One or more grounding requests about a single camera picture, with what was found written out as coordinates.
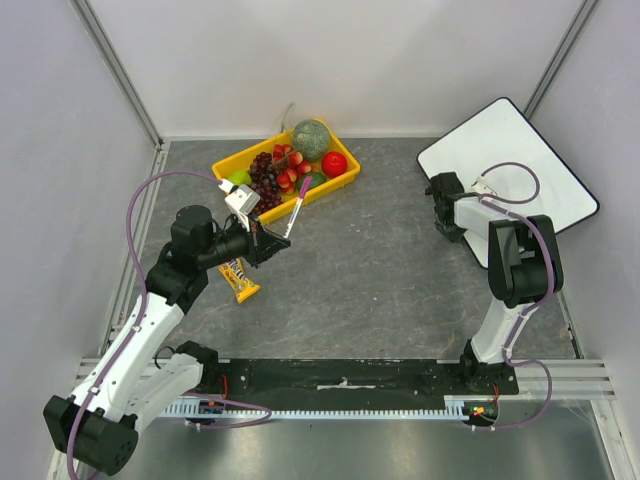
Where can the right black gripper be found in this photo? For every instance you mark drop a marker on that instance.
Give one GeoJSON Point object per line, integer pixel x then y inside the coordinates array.
{"type": "Point", "coordinates": [445, 212]}

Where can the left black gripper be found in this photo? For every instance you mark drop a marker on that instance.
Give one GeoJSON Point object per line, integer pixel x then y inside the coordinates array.
{"type": "Point", "coordinates": [261, 245]}

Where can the white marker with pink cap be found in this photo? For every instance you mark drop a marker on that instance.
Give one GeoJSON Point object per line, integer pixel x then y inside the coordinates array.
{"type": "Point", "coordinates": [298, 205]}

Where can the white whiteboard black frame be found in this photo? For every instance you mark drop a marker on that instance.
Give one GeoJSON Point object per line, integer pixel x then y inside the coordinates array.
{"type": "Point", "coordinates": [501, 145]}

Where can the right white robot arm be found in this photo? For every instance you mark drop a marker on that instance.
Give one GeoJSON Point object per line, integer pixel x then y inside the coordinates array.
{"type": "Point", "coordinates": [523, 271]}

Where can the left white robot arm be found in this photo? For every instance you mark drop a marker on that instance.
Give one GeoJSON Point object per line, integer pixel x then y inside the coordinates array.
{"type": "Point", "coordinates": [99, 424]}

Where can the yellow candy packet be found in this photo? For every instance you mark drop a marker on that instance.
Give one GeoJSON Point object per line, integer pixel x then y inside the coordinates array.
{"type": "Point", "coordinates": [235, 275]}

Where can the dark purple grape bunch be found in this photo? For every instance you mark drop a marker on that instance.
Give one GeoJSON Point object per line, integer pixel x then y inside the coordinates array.
{"type": "Point", "coordinates": [263, 176]}

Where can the green avocado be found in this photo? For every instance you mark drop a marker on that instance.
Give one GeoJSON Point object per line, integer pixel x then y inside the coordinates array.
{"type": "Point", "coordinates": [316, 179]}

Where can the red peach slices cluster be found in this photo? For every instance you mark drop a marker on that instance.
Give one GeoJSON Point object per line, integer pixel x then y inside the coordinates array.
{"type": "Point", "coordinates": [289, 166]}

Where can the yellow plastic tray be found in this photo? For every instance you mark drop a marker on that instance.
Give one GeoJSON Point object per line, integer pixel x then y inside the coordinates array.
{"type": "Point", "coordinates": [243, 160]}

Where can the red apple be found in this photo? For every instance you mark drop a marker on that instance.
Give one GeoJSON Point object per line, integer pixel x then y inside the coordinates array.
{"type": "Point", "coordinates": [334, 164]}

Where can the green netted melon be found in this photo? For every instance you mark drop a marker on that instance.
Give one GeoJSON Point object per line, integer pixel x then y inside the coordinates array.
{"type": "Point", "coordinates": [311, 138]}

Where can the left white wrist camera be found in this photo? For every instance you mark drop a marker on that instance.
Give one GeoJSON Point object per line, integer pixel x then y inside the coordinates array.
{"type": "Point", "coordinates": [240, 200]}

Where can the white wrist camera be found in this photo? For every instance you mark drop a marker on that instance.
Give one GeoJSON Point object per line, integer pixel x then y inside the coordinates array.
{"type": "Point", "coordinates": [240, 200]}
{"type": "Point", "coordinates": [481, 189]}

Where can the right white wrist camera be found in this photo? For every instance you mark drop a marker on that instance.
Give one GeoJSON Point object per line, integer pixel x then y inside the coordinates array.
{"type": "Point", "coordinates": [481, 189]}

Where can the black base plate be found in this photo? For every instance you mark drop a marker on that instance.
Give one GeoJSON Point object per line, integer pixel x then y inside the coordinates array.
{"type": "Point", "coordinates": [352, 382]}

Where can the white slotted cable duct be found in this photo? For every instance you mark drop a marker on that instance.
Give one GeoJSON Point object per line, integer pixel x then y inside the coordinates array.
{"type": "Point", "coordinates": [197, 408]}

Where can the right aluminium frame post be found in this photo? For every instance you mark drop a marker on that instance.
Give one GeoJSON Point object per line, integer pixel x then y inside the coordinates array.
{"type": "Point", "coordinates": [578, 24]}

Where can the aluminium frame post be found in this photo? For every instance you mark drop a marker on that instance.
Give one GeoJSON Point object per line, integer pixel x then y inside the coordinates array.
{"type": "Point", "coordinates": [578, 24]}
{"type": "Point", "coordinates": [107, 51]}

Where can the left aluminium frame post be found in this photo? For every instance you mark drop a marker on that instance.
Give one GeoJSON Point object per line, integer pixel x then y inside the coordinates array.
{"type": "Point", "coordinates": [107, 51]}

